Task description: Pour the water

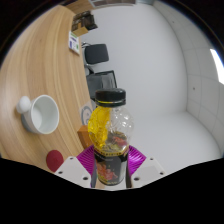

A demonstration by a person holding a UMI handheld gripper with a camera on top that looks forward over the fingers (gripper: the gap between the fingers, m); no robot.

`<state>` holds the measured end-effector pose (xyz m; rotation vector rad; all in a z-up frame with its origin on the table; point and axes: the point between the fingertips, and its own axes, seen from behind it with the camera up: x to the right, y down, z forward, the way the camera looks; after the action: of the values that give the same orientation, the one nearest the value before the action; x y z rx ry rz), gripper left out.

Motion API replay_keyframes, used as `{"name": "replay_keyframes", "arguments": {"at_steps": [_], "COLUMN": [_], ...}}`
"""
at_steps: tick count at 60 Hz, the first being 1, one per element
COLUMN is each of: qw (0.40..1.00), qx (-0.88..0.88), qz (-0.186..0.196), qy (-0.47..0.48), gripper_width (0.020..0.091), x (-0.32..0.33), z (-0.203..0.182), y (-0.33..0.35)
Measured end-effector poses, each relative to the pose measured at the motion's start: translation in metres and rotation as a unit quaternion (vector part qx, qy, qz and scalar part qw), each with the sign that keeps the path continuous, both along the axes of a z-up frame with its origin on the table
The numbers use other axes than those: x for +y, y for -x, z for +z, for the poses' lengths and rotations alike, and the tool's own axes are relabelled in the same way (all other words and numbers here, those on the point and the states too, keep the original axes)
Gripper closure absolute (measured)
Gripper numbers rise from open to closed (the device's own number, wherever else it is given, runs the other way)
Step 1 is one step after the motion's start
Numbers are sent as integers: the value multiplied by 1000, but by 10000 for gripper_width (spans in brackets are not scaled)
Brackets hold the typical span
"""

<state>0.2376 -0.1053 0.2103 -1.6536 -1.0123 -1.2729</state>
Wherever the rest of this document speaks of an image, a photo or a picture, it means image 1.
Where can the clear black-capped drink bottle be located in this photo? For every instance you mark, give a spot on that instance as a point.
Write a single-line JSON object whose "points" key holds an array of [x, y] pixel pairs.
{"points": [[111, 133]]}

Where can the black office chair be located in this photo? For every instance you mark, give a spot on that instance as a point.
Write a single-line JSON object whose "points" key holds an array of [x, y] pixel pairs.
{"points": [[96, 53]]}

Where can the white grey-patterned mug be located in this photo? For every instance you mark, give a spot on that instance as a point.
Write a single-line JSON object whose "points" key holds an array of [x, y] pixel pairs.
{"points": [[41, 115]]}

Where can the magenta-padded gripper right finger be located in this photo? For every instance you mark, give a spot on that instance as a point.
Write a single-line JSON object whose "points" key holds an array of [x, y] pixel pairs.
{"points": [[146, 170]]}

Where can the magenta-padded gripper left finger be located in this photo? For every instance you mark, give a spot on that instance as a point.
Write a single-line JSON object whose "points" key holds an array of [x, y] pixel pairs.
{"points": [[73, 171]]}

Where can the white green leaflet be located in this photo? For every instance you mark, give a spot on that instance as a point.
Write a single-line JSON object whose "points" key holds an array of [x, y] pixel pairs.
{"points": [[74, 42]]}

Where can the flat round red coaster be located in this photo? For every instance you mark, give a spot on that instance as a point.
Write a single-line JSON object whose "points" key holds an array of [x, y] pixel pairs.
{"points": [[54, 160]]}

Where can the round grey printed disc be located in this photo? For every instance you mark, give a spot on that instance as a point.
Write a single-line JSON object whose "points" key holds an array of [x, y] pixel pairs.
{"points": [[86, 115]]}

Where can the grey mesh office chair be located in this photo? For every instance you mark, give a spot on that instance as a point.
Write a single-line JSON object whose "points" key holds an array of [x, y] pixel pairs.
{"points": [[101, 81]]}

